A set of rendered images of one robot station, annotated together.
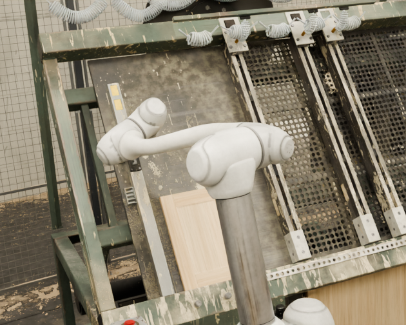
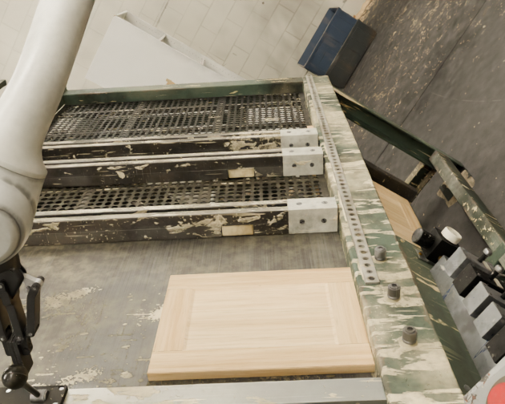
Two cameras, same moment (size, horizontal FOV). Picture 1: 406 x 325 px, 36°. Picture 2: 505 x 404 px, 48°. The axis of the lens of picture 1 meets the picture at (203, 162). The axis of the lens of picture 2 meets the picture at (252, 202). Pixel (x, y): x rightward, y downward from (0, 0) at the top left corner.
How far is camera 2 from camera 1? 1.77 m
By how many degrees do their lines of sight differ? 44
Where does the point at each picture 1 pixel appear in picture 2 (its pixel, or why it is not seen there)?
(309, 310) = not seen: outside the picture
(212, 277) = (349, 319)
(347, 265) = (352, 176)
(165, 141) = (49, 15)
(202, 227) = (240, 319)
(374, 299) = not seen: hidden behind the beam
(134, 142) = not seen: outside the picture
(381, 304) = not seen: hidden behind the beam
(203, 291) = (380, 326)
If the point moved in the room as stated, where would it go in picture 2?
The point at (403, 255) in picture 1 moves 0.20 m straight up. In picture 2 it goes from (345, 140) to (293, 111)
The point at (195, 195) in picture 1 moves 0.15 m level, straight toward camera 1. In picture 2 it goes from (172, 318) to (202, 284)
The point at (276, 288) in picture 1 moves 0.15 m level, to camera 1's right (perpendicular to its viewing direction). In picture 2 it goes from (381, 240) to (384, 195)
